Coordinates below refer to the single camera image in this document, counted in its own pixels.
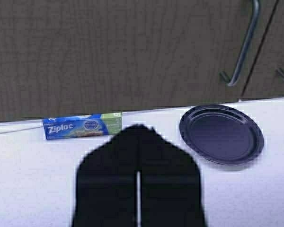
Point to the left upper door handle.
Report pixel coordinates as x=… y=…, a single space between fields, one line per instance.
x=232 y=81

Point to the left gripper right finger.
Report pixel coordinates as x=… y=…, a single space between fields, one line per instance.
x=171 y=191

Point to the cabinet door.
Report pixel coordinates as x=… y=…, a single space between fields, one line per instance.
x=68 y=57
x=264 y=82

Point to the black oval plate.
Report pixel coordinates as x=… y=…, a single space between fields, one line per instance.
x=222 y=134

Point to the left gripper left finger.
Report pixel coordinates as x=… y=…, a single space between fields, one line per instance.
x=106 y=183

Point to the blue Ziploc bag box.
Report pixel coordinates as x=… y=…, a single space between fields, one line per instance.
x=82 y=126

